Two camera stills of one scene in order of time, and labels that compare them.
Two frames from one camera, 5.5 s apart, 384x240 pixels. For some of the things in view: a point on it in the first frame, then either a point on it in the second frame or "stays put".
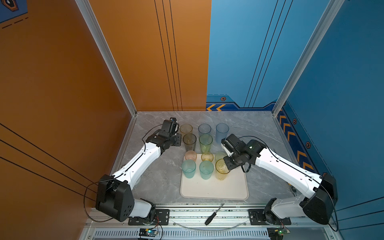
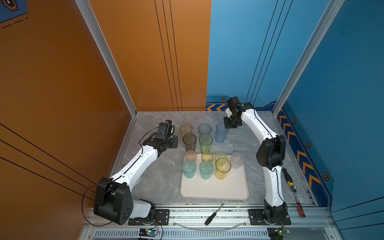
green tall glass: (205, 141) stays put
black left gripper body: (176, 140) stays put
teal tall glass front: (188, 167) stays put
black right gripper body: (232, 161) to (231, 122)
